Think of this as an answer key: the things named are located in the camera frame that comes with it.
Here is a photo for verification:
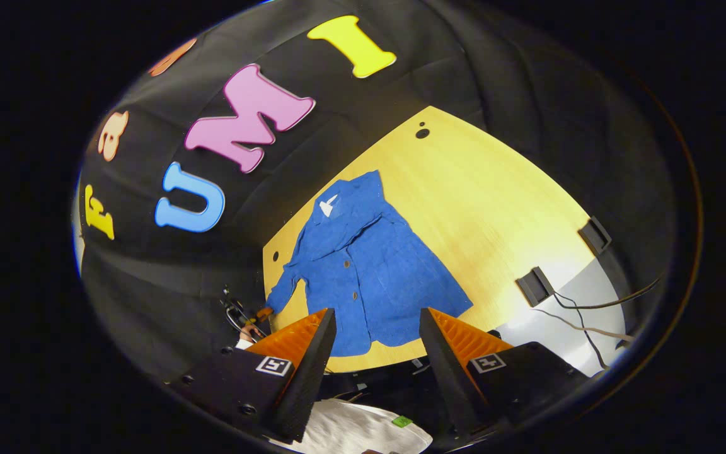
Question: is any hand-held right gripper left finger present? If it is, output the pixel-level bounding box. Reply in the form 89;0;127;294
166;308;337;443

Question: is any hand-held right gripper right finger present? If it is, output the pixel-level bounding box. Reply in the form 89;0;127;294
418;307;592;443

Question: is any blue button shirt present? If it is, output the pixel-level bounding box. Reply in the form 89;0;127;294
264;169;474;358

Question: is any black table bracket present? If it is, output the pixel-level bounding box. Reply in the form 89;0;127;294
515;266;555;308
579;216;613;257

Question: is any black cable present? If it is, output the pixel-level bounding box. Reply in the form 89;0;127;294
551;274;665;371

